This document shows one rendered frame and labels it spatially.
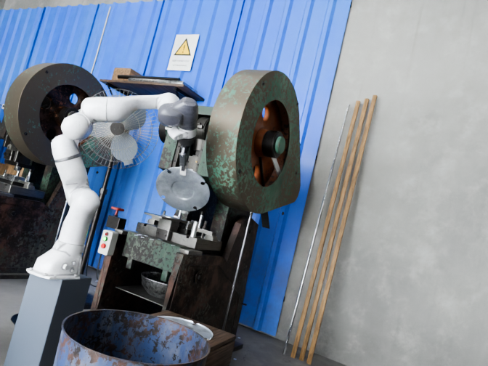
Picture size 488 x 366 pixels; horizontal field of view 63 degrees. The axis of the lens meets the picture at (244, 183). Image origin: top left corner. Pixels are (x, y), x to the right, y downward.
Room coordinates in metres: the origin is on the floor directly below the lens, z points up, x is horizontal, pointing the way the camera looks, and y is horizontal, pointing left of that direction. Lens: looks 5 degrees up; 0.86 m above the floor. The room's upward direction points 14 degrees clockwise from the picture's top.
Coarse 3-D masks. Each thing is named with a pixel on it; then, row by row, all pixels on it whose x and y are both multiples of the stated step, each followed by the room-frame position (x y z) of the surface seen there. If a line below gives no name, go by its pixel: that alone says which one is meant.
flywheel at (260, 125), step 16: (272, 112) 2.36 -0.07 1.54; (256, 128) 2.23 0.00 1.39; (272, 128) 2.41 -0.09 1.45; (288, 128) 2.51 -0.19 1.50; (256, 144) 2.24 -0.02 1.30; (272, 144) 2.20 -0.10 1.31; (256, 160) 2.32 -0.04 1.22; (272, 160) 2.39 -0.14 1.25; (256, 176) 2.38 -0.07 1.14; (272, 176) 2.53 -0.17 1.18
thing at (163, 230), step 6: (156, 216) 2.22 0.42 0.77; (162, 216) 2.21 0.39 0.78; (168, 216) 2.33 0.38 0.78; (162, 222) 2.35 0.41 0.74; (168, 222) 2.33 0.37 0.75; (174, 222) 2.34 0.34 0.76; (186, 222) 2.41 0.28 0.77; (162, 228) 2.35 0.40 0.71; (168, 228) 2.33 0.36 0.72; (174, 228) 2.36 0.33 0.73; (156, 234) 2.35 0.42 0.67; (162, 234) 2.34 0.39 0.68; (168, 234) 2.33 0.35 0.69; (168, 240) 2.33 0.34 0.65
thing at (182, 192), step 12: (168, 168) 2.02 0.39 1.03; (156, 180) 2.09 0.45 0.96; (168, 180) 2.07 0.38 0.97; (180, 180) 2.06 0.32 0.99; (192, 180) 2.04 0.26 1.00; (168, 192) 2.13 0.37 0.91; (180, 192) 2.12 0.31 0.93; (192, 192) 2.10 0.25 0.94; (204, 192) 2.08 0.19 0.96; (168, 204) 2.18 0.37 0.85; (180, 204) 2.17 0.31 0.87; (192, 204) 2.15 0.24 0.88; (204, 204) 2.14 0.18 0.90
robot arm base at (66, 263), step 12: (48, 252) 1.74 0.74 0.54; (60, 252) 1.74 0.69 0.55; (72, 252) 1.76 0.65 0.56; (36, 264) 1.71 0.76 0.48; (48, 264) 1.69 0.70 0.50; (60, 264) 1.72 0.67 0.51; (72, 264) 1.76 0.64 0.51; (48, 276) 1.67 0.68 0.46; (60, 276) 1.72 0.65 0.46; (72, 276) 1.76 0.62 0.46
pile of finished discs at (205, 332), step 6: (168, 318) 1.88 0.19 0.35; (174, 318) 1.90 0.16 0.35; (180, 318) 1.91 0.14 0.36; (186, 324) 1.86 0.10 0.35; (198, 324) 1.89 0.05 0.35; (198, 330) 1.80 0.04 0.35; (204, 330) 1.82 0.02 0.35; (210, 330) 1.83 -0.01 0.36; (204, 336) 1.74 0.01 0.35; (210, 336) 1.76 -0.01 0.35
